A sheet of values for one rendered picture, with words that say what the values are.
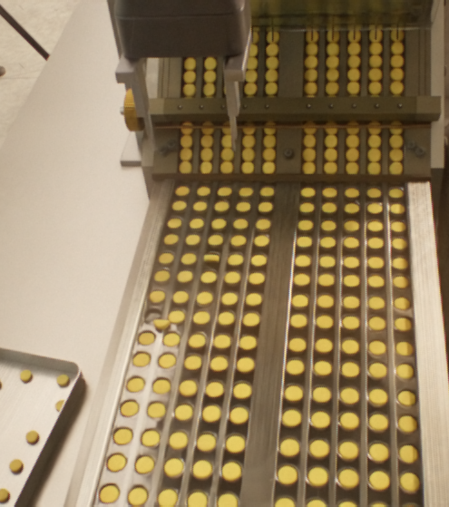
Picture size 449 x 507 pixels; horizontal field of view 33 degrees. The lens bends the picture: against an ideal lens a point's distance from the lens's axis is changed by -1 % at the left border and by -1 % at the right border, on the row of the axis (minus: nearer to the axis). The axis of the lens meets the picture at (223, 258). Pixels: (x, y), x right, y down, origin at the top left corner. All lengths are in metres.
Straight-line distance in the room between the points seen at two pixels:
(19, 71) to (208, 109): 2.23
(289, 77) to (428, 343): 0.25
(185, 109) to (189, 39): 0.17
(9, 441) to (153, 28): 0.38
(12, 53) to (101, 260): 2.19
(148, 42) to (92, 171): 0.47
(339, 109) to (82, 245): 0.34
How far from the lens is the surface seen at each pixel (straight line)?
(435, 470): 0.45
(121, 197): 0.86
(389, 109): 0.60
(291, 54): 0.64
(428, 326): 0.51
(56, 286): 0.78
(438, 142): 0.62
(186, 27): 0.44
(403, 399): 0.48
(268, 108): 0.60
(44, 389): 0.70
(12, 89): 2.72
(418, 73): 0.64
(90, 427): 0.48
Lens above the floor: 1.34
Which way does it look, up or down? 45 degrees down
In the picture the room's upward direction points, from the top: 8 degrees counter-clockwise
